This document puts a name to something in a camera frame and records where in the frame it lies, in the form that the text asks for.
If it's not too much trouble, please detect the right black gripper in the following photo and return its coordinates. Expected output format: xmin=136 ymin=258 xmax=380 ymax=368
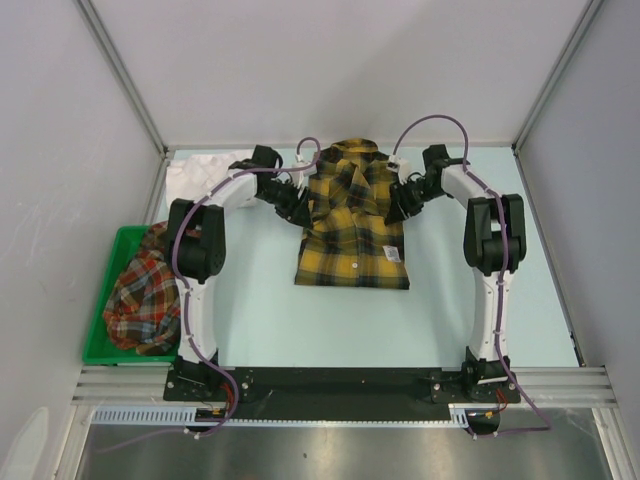
xmin=384 ymin=178 xmax=446 ymax=226

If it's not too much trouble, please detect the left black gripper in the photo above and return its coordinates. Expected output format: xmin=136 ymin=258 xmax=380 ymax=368
xmin=256 ymin=178 xmax=313 ymax=229

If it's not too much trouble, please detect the yellow plaid long sleeve shirt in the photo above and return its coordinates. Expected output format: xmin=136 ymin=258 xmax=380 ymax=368
xmin=294 ymin=138 xmax=410 ymax=290

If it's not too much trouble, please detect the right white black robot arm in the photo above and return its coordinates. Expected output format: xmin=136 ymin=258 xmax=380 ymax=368
xmin=385 ymin=145 xmax=527 ymax=403

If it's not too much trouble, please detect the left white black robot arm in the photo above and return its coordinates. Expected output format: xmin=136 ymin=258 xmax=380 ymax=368
xmin=165 ymin=145 xmax=318 ymax=400

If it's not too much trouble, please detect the white folded shirt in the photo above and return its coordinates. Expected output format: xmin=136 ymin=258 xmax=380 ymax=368
xmin=165 ymin=149 xmax=253 ymax=208

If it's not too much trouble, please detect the red plaid crumpled shirt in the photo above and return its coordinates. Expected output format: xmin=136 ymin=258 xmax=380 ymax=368
xmin=102 ymin=222 xmax=181 ymax=356

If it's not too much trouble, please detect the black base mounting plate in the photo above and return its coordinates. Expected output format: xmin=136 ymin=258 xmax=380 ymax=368
xmin=163 ymin=365 xmax=520 ymax=422

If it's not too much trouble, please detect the green plastic bin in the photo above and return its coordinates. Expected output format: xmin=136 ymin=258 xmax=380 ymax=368
xmin=81 ymin=224 xmax=182 ymax=366

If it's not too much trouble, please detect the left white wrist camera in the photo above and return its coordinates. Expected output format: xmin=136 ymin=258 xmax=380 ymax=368
xmin=289 ymin=154 xmax=317 ymax=190

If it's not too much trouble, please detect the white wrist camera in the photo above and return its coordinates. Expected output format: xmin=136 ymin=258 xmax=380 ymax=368
xmin=289 ymin=154 xmax=317 ymax=190
xmin=387 ymin=155 xmax=412 ymax=184

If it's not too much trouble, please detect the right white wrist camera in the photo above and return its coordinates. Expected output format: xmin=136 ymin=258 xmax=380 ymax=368
xmin=387 ymin=155 xmax=412 ymax=184

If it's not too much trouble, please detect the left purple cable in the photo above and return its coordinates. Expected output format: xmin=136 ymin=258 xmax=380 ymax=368
xmin=97 ymin=137 xmax=322 ymax=454

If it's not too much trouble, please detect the purple cable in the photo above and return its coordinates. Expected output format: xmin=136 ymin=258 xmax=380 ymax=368
xmin=97 ymin=137 xmax=322 ymax=454
xmin=392 ymin=114 xmax=551 ymax=440

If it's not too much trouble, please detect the white slotted cable duct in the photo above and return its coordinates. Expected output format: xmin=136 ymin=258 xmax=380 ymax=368
xmin=92 ymin=405 xmax=469 ymax=428

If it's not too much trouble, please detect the left aluminium corner post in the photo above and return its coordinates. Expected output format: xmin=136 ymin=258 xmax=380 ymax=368
xmin=73 ymin=0 xmax=168 ymax=159

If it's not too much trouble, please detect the aluminium corner post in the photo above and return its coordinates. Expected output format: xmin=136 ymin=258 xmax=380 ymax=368
xmin=73 ymin=0 xmax=168 ymax=159
xmin=511 ymin=0 xmax=607 ymax=156

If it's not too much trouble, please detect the aluminium front frame rail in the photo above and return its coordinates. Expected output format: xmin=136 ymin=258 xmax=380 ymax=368
xmin=71 ymin=365 xmax=617 ymax=409

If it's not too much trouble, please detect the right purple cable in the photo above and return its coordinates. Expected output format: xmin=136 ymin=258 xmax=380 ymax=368
xmin=392 ymin=114 xmax=551 ymax=440

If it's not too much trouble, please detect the right aluminium corner post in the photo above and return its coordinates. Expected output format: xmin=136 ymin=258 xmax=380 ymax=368
xmin=511 ymin=0 xmax=607 ymax=156

